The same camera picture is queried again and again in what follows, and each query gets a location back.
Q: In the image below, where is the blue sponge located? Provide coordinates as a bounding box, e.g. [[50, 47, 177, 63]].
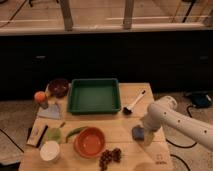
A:
[[132, 126, 144, 141]]

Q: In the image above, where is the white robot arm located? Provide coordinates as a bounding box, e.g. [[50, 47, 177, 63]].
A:
[[142, 96, 213, 151]]

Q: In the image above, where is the green plastic tray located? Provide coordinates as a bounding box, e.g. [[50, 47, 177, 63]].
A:
[[67, 78, 121, 115]]

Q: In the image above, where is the black white dish brush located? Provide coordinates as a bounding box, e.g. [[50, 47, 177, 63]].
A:
[[123, 90, 146, 115]]

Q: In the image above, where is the bunch of dark grapes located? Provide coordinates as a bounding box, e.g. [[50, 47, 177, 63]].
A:
[[99, 148, 122, 171]]

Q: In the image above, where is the orange bowl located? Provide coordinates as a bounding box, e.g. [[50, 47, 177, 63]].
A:
[[74, 127, 106, 159]]

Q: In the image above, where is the dark blue floor device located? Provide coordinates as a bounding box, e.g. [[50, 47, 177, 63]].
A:
[[191, 93, 212, 108]]

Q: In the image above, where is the green pear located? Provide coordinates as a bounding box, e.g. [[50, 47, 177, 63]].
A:
[[45, 123, 65, 144]]

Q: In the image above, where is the light blue cloth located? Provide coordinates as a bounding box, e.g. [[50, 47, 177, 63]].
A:
[[37, 103, 61, 120]]

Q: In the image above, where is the dark red bowl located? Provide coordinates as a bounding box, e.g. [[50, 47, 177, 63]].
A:
[[48, 78, 69, 98]]

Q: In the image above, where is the white cup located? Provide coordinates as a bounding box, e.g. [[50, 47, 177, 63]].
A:
[[40, 141, 60, 162]]

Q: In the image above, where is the black and beige eraser block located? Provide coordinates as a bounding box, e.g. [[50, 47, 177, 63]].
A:
[[27, 125, 48, 147]]

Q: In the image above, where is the orange topped shaker bottle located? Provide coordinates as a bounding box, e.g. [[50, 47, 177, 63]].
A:
[[34, 91, 49, 109]]

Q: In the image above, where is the black floor cable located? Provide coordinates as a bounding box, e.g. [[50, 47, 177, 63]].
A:
[[165, 105, 198, 149]]

